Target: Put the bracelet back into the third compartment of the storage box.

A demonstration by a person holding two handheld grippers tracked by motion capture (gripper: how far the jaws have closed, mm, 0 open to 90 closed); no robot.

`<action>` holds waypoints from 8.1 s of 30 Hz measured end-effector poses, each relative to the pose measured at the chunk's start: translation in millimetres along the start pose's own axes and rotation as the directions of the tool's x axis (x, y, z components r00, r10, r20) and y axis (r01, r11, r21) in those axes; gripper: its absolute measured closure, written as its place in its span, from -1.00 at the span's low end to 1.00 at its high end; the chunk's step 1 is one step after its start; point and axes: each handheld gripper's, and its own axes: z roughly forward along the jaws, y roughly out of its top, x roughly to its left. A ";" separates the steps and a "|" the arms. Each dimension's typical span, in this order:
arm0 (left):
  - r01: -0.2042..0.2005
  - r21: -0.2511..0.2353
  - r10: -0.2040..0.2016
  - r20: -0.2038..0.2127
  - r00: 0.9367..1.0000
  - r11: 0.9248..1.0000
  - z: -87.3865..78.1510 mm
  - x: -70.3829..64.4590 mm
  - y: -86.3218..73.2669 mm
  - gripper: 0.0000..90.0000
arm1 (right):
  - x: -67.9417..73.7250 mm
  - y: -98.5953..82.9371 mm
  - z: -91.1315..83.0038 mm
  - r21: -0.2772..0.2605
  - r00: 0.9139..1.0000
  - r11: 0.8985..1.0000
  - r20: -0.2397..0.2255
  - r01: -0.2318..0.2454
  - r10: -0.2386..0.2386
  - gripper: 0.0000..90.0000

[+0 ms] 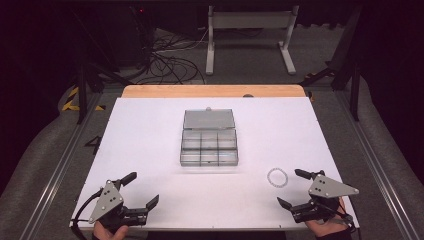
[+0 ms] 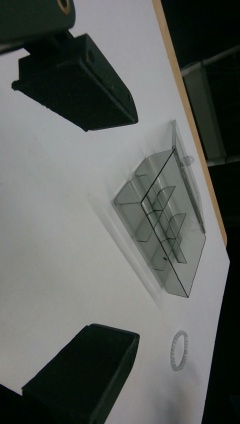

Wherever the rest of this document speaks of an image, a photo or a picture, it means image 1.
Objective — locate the person's left hand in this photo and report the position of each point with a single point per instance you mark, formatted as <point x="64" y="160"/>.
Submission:
<point x="103" y="233"/>

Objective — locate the yellow black hazard tape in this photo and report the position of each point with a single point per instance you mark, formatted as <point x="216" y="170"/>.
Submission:
<point x="71" y="100"/>

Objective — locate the white table cover board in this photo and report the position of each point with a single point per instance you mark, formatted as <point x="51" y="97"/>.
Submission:
<point x="150" y="133"/>

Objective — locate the black tripod stand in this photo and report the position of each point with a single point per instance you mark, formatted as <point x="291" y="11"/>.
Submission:
<point x="81" y="90"/>
<point x="355" y="93"/>

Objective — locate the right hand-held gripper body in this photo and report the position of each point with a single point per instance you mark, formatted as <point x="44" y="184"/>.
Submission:
<point x="328" y="188"/>

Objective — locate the white metal stand frame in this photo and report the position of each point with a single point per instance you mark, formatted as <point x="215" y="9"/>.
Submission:
<point x="253" y="20"/>

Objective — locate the clear plastic compartment box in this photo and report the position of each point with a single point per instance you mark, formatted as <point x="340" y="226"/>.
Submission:
<point x="209" y="143"/>

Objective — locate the metal floor rail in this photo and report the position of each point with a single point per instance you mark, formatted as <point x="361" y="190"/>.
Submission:
<point x="63" y="160"/>
<point x="376" y="166"/>

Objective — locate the wooden table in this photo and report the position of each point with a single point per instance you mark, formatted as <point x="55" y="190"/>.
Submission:
<point x="213" y="90"/>

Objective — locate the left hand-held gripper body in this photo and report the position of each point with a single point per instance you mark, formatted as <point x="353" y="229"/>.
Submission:
<point x="108" y="200"/>

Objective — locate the person's right hand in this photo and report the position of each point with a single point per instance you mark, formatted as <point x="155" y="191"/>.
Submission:
<point x="330" y="226"/>

